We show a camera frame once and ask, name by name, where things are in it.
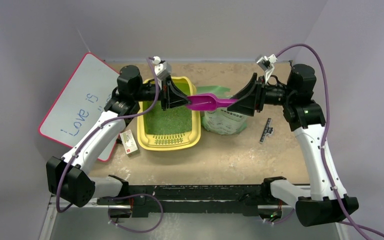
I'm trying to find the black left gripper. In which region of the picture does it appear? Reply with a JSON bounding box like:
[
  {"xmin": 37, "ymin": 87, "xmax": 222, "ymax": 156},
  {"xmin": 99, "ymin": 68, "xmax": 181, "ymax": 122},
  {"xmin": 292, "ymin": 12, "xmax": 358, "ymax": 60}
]
[{"xmin": 133, "ymin": 75, "xmax": 192, "ymax": 111}]

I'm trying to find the magenta plastic litter scoop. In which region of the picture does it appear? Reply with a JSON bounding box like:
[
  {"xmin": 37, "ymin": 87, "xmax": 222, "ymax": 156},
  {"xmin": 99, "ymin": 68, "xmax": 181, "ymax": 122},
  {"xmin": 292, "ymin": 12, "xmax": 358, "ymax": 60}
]
[{"xmin": 186, "ymin": 93, "xmax": 237, "ymax": 112}]

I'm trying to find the green cat litter bag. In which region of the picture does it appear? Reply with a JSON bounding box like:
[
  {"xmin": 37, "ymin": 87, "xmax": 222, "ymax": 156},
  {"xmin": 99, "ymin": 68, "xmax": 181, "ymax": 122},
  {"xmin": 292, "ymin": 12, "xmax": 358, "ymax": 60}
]
[{"xmin": 196, "ymin": 85, "xmax": 248, "ymax": 135}]

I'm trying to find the yellow litter box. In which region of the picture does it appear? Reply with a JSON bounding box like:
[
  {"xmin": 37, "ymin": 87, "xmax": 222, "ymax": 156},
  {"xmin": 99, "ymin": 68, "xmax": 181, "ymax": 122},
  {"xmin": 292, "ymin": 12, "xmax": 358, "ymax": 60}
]
[{"xmin": 136, "ymin": 76, "xmax": 202, "ymax": 152}]

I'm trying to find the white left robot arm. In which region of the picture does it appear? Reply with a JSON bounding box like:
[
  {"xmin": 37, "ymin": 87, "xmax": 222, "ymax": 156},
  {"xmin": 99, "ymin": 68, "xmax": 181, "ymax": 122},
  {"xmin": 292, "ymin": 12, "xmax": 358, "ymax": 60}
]
[{"xmin": 46, "ymin": 61, "xmax": 190, "ymax": 213}]

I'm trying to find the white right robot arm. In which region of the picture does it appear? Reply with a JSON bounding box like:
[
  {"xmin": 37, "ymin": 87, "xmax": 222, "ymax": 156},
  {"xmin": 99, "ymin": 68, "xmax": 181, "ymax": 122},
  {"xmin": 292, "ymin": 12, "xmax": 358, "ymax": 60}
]
[{"xmin": 228, "ymin": 64, "xmax": 359, "ymax": 227}]

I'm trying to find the small white red box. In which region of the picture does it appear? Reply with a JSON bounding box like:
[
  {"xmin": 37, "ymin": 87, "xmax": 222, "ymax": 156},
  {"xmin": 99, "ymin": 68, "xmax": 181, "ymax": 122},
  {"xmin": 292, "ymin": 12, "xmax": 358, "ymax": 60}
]
[{"xmin": 119, "ymin": 129, "xmax": 139, "ymax": 157}]

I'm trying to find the black ruler strip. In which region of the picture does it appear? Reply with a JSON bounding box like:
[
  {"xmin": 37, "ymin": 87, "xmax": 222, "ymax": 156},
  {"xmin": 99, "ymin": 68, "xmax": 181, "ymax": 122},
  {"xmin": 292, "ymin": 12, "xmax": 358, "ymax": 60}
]
[{"xmin": 259, "ymin": 117, "xmax": 274, "ymax": 144}]

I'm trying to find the pink framed whiteboard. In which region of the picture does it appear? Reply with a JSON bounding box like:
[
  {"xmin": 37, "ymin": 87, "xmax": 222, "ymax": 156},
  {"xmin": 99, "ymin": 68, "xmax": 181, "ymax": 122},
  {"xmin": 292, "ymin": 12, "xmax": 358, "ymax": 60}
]
[{"xmin": 38, "ymin": 53, "xmax": 119, "ymax": 148}]

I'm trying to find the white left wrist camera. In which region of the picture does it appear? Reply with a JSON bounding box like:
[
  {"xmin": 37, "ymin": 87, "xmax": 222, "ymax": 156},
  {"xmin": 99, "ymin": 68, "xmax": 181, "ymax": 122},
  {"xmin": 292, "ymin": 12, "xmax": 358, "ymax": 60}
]
[{"xmin": 151, "ymin": 56, "xmax": 172, "ymax": 80}]

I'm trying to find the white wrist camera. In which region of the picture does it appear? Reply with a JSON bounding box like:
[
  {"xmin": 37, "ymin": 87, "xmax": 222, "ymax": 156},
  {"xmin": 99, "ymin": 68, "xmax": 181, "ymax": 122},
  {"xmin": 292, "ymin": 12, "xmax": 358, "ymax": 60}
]
[
  {"xmin": 255, "ymin": 54, "xmax": 278, "ymax": 84},
  {"xmin": 151, "ymin": 56, "xmax": 172, "ymax": 80}
]

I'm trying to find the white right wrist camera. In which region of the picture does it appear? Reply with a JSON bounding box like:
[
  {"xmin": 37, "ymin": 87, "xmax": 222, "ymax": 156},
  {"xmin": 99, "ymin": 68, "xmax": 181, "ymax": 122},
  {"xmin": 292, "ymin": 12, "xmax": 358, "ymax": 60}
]
[{"xmin": 255, "ymin": 54, "xmax": 278, "ymax": 84}]

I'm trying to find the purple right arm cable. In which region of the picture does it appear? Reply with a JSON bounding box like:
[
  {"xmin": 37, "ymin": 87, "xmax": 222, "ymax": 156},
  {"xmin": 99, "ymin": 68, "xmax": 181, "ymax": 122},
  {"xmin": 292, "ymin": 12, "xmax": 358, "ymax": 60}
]
[{"xmin": 274, "ymin": 43, "xmax": 384, "ymax": 240}]

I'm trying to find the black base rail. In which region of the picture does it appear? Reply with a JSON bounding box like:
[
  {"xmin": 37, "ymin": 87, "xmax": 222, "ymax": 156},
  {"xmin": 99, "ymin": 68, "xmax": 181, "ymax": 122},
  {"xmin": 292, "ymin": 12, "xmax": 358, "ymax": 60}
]
[{"xmin": 97, "ymin": 183, "xmax": 291, "ymax": 219}]

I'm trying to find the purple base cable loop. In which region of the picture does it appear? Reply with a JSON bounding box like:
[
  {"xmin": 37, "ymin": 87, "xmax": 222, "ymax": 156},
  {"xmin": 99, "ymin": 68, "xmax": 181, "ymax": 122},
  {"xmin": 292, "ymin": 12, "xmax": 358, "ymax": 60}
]
[{"xmin": 107, "ymin": 193, "xmax": 164, "ymax": 234}]

